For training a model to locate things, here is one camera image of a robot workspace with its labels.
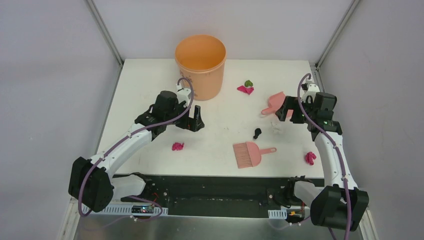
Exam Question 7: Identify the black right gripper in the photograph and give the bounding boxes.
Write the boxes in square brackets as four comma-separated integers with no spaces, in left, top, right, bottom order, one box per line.
[275,95,316,124]

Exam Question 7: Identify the pink plastic dustpan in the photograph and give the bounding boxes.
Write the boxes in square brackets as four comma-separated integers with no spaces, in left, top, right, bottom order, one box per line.
[261,91,293,120]

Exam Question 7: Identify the black paper scrap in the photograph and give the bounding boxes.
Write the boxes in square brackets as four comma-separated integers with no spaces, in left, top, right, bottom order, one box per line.
[253,128,262,140]

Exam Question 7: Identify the pink hand brush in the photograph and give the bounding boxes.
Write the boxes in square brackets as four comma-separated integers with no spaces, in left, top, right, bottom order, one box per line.
[232,141,277,169]

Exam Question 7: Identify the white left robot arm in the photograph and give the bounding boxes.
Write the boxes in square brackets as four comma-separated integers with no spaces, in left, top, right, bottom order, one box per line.
[68,88,205,216]

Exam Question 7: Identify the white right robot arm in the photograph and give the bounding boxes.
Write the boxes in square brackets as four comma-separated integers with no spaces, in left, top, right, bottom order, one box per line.
[275,92,369,232]

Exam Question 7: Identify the orange plastic bucket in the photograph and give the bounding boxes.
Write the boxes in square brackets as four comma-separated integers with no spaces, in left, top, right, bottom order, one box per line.
[174,34,227,101]

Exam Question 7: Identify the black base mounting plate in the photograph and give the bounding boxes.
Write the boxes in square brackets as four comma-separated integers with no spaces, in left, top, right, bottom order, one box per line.
[137,173,302,218]

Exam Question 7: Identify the left controller circuit board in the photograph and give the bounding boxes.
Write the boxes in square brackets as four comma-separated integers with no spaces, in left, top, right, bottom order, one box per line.
[131,205,155,216]

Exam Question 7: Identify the controller circuit board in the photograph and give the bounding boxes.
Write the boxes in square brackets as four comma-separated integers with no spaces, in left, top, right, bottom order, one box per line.
[131,205,155,216]
[286,209,306,224]

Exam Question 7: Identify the right controller circuit board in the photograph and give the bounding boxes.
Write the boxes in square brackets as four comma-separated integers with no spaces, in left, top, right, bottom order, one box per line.
[286,209,306,224]

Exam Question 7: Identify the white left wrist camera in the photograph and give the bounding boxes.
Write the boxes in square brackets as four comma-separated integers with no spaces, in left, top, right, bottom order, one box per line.
[176,84,192,107]

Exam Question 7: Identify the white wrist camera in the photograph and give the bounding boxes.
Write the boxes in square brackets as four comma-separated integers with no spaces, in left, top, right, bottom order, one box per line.
[176,84,192,107]
[301,79,320,102]

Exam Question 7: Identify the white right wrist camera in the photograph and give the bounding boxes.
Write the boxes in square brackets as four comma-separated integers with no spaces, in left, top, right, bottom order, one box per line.
[301,79,320,102]

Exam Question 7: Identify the right aluminium frame post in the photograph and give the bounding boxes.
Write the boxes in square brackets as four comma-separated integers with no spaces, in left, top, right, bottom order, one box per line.
[315,0,362,71]

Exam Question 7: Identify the aluminium frame post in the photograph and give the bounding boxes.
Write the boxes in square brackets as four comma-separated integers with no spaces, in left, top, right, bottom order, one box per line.
[85,0,125,68]
[315,0,362,71]

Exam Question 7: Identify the left aluminium frame post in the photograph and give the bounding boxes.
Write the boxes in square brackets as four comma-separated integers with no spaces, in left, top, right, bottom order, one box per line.
[85,0,125,68]

